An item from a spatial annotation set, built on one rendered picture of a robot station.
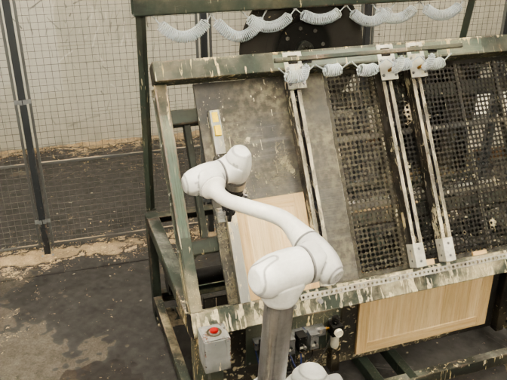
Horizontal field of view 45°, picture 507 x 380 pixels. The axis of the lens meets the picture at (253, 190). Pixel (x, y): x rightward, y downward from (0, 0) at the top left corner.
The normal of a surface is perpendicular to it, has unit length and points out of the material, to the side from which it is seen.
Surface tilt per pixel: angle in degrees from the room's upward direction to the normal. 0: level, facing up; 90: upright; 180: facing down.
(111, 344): 0
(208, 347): 90
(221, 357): 90
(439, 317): 90
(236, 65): 60
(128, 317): 0
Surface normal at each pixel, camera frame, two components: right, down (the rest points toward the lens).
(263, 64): 0.28, -0.11
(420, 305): 0.33, 0.40
